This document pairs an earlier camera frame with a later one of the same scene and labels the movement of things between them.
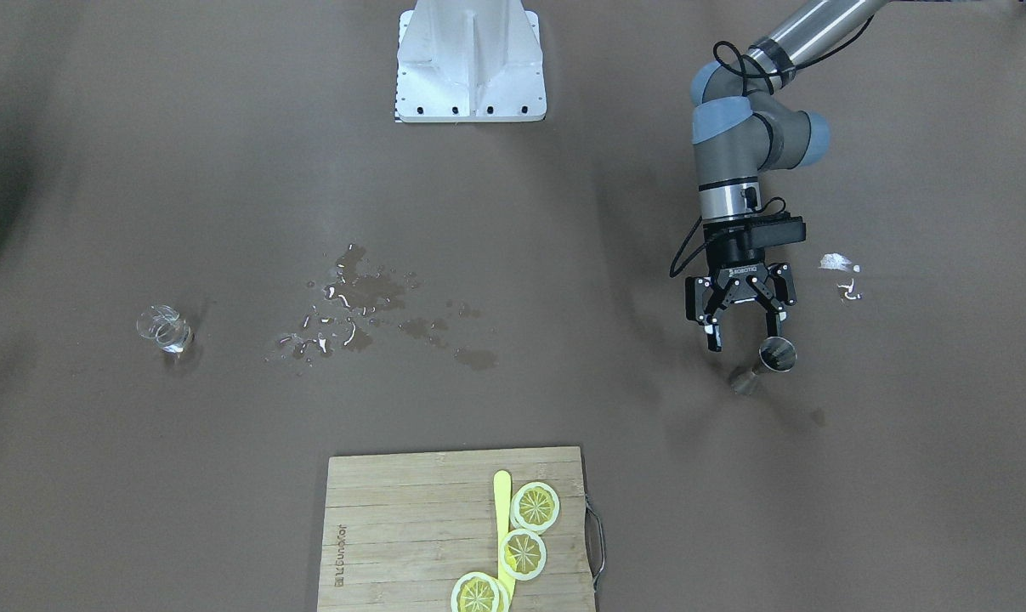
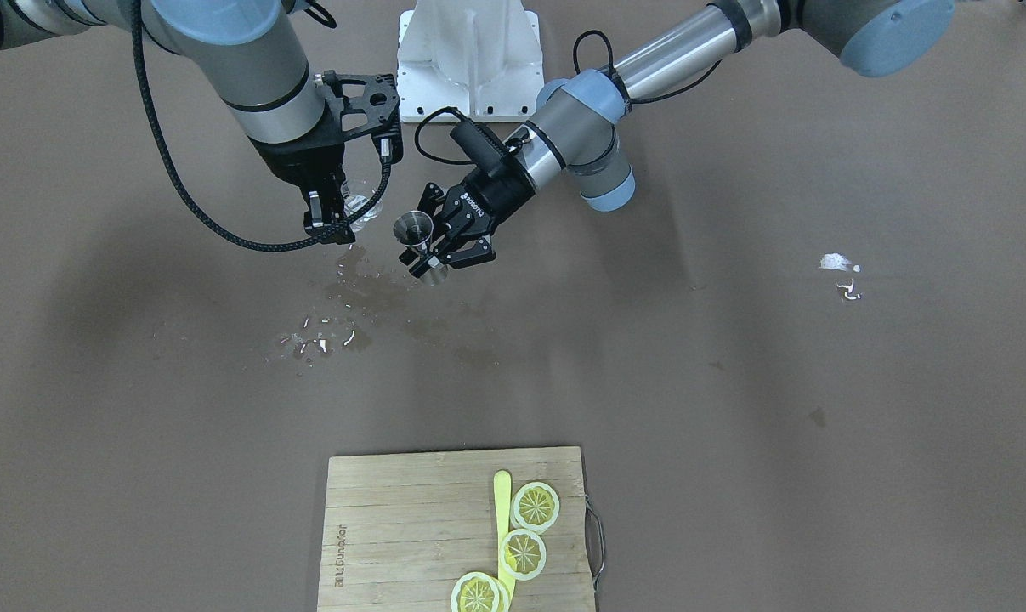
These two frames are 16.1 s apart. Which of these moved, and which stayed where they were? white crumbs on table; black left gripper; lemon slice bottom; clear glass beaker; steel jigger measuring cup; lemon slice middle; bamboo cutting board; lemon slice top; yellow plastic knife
Moved: clear glass beaker; steel jigger measuring cup; black left gripper
Stayed: lemon slice bottom; white crumbs on table; yellow plastic knife; lemon slice middle; bamboo cutting board; lemon slice top
